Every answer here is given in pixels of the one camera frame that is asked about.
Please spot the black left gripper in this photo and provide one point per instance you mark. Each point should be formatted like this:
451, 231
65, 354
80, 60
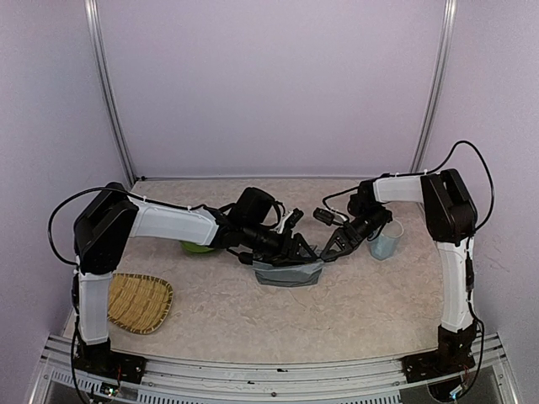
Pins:
286, 254

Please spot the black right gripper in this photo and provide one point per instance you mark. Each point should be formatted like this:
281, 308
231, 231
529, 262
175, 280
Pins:
349, 236

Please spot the grey zipper pouch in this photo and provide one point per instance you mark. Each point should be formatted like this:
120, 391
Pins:
285, 277

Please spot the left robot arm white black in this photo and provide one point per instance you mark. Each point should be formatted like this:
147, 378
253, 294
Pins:
256, 221

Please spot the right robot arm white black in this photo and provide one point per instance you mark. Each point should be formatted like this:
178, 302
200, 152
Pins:
452, 221

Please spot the light blue cup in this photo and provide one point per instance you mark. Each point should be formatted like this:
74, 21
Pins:
385, 241

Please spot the green plastic plate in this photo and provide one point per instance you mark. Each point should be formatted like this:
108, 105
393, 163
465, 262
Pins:
191, 247

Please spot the woven bamboo tray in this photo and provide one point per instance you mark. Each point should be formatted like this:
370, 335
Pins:
139, 303

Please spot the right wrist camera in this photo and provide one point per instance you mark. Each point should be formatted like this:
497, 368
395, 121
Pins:
330, 217

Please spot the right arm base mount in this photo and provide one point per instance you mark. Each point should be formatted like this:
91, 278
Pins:
453, 355

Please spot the front aluminium rail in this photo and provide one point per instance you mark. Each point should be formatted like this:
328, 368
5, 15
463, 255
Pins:
379, 380

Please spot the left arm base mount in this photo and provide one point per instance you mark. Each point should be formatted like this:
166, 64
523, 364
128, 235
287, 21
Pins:
101, 360

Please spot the right aluminium frame post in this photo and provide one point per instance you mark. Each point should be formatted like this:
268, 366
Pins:
442, 57

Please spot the aluminium frame post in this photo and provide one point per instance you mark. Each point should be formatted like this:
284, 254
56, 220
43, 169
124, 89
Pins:
94, 27
442, 57

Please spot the left aluminium frame post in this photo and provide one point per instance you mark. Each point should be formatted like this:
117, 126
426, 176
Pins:
94, 27

